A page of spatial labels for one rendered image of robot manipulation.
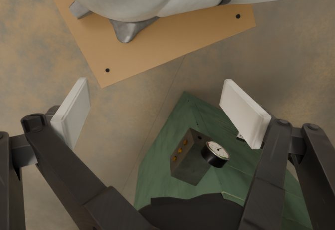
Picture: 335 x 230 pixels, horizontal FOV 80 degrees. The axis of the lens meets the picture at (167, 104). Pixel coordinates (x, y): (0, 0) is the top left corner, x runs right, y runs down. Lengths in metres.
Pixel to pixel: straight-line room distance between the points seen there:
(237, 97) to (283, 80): 1.11
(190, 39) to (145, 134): 0.87
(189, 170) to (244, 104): 0.41
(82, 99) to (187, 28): 0.30
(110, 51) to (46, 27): 0.76
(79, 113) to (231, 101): 0.13
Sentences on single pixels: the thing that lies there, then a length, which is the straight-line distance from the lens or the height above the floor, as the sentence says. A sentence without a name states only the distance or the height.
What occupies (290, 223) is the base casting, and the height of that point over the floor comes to 0.73.
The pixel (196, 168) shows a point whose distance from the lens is 0.57.
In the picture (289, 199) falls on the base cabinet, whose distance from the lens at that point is 0.74.
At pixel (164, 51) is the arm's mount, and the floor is 0.62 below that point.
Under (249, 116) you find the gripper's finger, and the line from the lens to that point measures 0.17.
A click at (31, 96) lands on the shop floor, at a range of 1.31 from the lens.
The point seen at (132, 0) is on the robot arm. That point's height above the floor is 0.86.
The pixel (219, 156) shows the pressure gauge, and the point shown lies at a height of 0.69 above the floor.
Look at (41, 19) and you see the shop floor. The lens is 1.18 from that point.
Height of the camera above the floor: 1.05
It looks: 67 degrees down
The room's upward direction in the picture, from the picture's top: 174 degrees clockwise
